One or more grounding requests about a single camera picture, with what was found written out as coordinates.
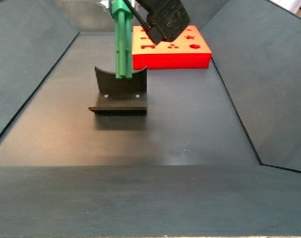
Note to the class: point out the red shape sorter block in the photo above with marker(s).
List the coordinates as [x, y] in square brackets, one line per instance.
[186, 53]

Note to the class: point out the green three prong object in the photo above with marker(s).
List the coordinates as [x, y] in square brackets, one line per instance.
[122, 16]

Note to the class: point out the black curved fixture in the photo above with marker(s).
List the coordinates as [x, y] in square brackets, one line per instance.
[120, 96]

